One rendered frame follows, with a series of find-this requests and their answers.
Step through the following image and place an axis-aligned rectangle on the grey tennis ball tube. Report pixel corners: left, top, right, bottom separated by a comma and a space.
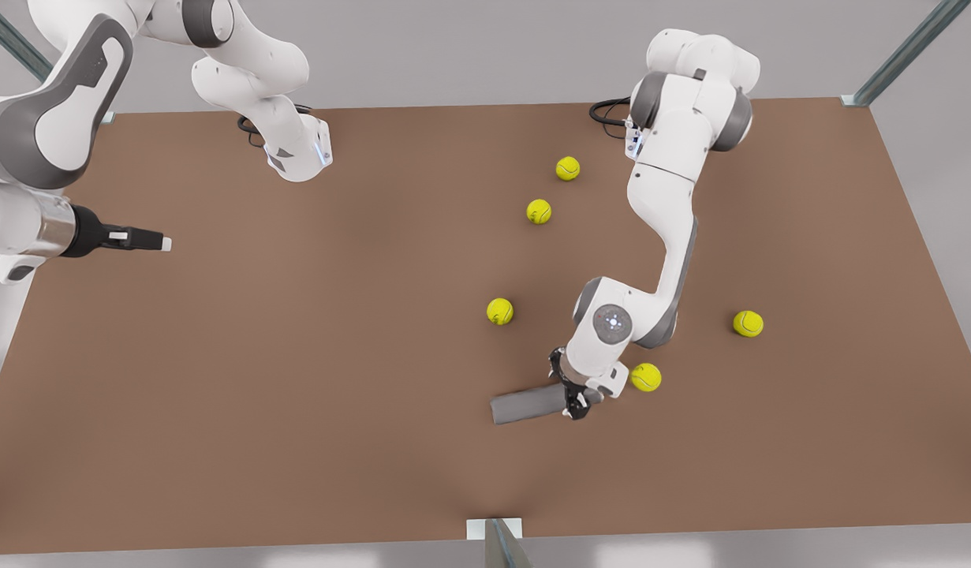
490, 383, 590, 426

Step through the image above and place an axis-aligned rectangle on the black cable loop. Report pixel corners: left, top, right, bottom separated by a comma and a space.
237, 103, 314, 151
588, 96, 636, 142

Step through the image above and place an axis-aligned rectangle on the silver frame post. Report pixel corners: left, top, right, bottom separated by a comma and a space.
466, 517, 535, 568
840, 0, 971, 108
0, 0, 117, 125

